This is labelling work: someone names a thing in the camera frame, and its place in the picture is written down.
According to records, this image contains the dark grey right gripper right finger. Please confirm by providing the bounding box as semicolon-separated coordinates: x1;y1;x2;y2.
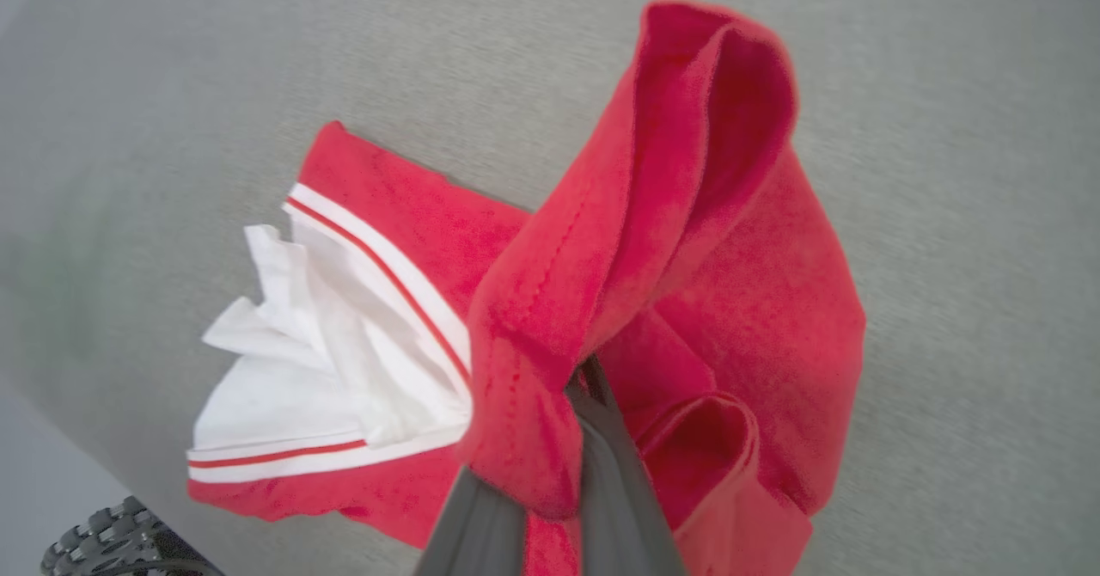
565;356;689;576

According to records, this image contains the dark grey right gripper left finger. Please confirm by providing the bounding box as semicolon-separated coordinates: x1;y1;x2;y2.
412;464;530;576

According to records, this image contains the red and white garment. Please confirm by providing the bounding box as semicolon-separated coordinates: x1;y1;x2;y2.
186;0;868;576

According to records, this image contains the black ribbed robot part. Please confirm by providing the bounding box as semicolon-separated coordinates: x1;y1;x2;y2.
40;496;226;576

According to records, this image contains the grey fabric sofa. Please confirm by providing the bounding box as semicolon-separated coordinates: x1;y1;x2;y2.
0;0;1100;576

